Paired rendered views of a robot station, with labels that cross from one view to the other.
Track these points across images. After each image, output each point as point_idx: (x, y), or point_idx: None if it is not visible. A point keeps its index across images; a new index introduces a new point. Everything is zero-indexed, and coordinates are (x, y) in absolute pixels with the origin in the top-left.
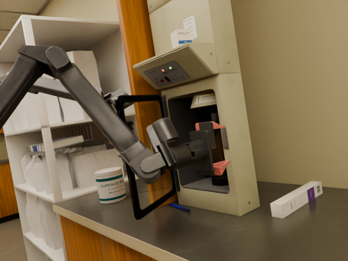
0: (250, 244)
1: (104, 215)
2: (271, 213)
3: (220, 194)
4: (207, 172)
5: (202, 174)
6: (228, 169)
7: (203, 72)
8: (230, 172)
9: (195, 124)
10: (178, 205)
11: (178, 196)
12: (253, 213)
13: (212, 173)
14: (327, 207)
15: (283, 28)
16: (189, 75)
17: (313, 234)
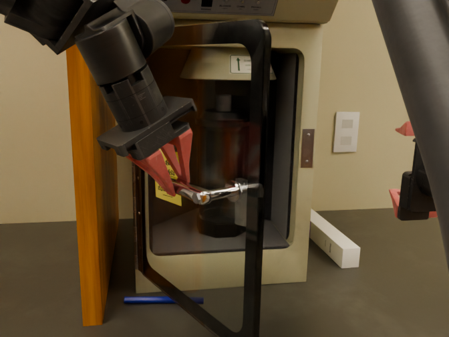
0: (426, 318)
1: None
2: (326, 263)
3: (269, 251)
4: (417, 215)
5: (401, 219)
6: (300, 203)
7: (315, 13)
8: (305, 208)
9: (407, 124)
10: (163, 297)
11: (140, 275)
12: (309, 271)
13: (426, 215)
14: (357, 239)
15: None
16: (277, 9)
17: (431, 277)
